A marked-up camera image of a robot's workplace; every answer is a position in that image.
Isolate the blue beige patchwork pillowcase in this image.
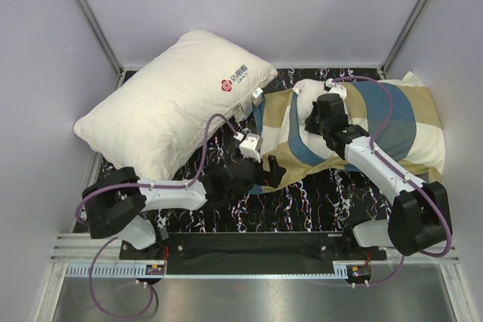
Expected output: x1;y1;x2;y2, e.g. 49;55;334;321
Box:
251;72;446;195

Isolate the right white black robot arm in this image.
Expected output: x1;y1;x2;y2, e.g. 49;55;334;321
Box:
306;94;452;259

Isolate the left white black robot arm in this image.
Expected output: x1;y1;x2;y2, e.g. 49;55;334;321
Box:
80;155;286;259

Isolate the plain white pillow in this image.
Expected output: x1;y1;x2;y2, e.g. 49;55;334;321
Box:
73;30;278;180

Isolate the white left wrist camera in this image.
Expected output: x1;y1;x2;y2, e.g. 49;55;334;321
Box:
234;133;263;163

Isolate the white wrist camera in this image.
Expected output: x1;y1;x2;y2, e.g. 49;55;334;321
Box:
324;78;347;100
234;133;263;163

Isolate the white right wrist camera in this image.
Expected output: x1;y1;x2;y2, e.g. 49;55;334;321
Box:
324;78;347;100

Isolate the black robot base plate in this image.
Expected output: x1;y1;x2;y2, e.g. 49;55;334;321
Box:
119;232;377;278

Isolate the white slotted cable duct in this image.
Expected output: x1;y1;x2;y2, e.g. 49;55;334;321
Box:
66;263;165;278

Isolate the aluminium frame post left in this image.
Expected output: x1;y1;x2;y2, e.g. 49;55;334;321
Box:
75;0;123;75

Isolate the aluminium frame post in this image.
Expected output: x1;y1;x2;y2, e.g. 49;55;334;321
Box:
380;0;429;76
75;0;123;75

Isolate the purple floor cable loop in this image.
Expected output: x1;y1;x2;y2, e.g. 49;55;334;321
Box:
87;237;159;321

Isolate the aluminium frame post right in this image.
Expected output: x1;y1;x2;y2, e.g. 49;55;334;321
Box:
380;0;429;76

